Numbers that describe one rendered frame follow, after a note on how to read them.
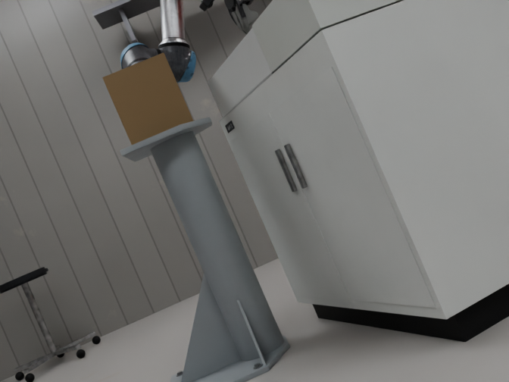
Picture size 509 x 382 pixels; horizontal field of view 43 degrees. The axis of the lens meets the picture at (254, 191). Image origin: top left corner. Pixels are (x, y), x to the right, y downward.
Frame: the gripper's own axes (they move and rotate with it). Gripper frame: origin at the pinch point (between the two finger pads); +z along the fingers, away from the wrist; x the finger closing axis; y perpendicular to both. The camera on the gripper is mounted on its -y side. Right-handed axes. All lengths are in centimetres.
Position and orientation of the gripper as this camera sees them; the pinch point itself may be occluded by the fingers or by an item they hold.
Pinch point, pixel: (245, 32)
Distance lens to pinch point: 204.4
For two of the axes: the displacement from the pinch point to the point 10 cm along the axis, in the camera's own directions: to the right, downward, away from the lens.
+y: 8.7, -3.8, 3.2
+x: -3.0, 1.2, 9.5
